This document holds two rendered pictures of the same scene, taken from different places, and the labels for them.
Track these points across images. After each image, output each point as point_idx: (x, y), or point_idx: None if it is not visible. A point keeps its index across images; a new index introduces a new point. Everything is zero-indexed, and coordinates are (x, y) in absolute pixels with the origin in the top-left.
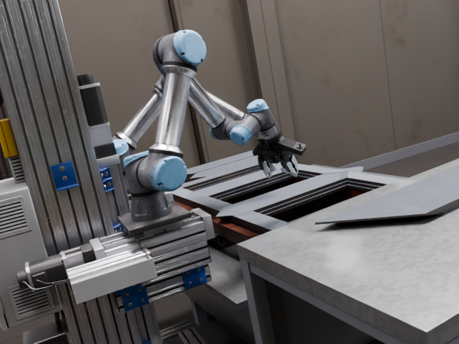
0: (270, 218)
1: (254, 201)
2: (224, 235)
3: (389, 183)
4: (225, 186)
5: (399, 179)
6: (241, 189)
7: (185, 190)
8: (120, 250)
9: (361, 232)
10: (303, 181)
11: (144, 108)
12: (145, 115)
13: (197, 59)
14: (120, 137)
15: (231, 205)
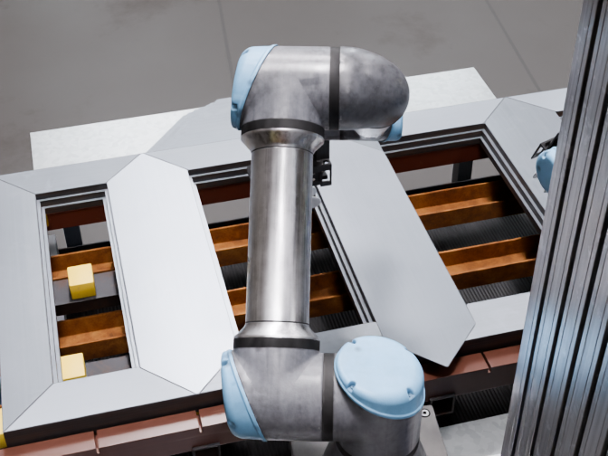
0: None
1: (390, 285)
2: (459, 390)
3: (485, 120)
4: (183, 300)
5: (469, 104)
6: (221, 282)
7: (103, 381)
8: None
9: None
10: (324, 187)
11: (302, 211)
12: (310, 230)
13: None
14: (310, 340)
15: (386, 325)
